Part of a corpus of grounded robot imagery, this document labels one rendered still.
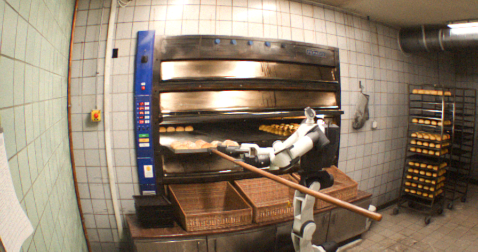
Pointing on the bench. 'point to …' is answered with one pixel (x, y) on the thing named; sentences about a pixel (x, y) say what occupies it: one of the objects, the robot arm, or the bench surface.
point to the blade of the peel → (186, 150)
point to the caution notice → (148, 171)
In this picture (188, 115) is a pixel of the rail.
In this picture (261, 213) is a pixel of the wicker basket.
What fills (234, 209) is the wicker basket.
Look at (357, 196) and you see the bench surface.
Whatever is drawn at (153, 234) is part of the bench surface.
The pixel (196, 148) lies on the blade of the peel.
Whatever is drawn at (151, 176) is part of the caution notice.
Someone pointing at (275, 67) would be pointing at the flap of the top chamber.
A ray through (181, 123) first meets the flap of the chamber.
